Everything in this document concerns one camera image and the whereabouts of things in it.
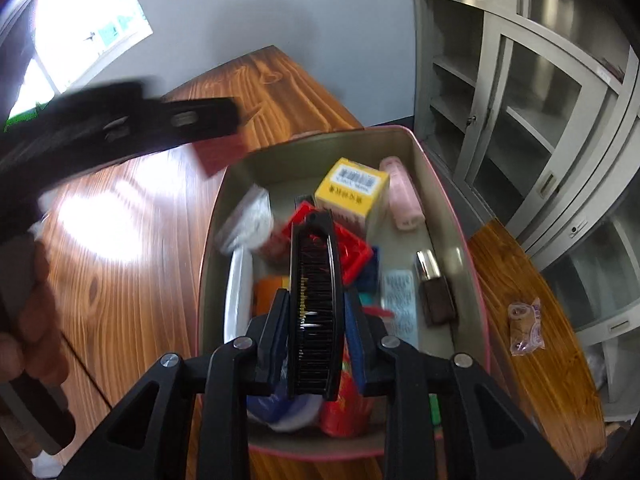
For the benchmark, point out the grey glass-door cabinet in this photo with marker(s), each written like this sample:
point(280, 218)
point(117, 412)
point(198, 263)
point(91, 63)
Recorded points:
point(525, 85)

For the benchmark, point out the blue bottle with white cap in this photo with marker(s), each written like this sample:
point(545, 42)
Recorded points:
point(280, 410)

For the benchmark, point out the wooden desk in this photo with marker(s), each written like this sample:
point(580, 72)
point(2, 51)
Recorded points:
point(140, 260)

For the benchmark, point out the orange and yellow building block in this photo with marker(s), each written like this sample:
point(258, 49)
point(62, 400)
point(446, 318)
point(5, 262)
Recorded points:
point(267, 292)

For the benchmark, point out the white packet with red print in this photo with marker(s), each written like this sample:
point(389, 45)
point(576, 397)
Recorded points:
point(247, 220)

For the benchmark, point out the blue building block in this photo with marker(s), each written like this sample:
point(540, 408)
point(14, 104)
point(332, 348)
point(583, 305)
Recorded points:
point(372, 270)

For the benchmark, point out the yellow cardboard box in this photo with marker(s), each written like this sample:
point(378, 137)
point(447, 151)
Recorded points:
point(350, 190)

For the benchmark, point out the pink tin box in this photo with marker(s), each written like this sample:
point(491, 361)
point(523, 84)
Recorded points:
point(440, 195)

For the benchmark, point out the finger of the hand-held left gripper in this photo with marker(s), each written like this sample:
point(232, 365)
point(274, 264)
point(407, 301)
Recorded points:
point(200, 120)

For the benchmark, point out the teal block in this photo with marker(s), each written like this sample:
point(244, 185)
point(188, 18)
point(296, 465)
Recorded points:
point(369, 301)

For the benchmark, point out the white tissue pack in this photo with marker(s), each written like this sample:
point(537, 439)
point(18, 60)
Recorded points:
point(237, 290)

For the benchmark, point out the person's left hand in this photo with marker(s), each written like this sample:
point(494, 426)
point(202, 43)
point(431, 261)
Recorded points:
point(27, 320)

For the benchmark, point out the black comb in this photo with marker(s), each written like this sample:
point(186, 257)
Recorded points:
point(315, 285)

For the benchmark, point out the small clear plastic packet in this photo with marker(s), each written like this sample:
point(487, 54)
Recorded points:
point(525, 327)

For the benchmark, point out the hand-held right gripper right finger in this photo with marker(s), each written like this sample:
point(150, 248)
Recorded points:
point(357, 340)

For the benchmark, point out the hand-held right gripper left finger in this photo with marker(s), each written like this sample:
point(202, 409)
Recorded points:
point(275, 330)

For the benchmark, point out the window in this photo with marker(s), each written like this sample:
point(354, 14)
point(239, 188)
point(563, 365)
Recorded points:
point(85, 15)

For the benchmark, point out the pink hair roller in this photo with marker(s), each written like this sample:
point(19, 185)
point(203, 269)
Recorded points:
point(402, 195)

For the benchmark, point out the red building block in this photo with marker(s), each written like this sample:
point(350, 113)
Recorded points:
point(355, 255)

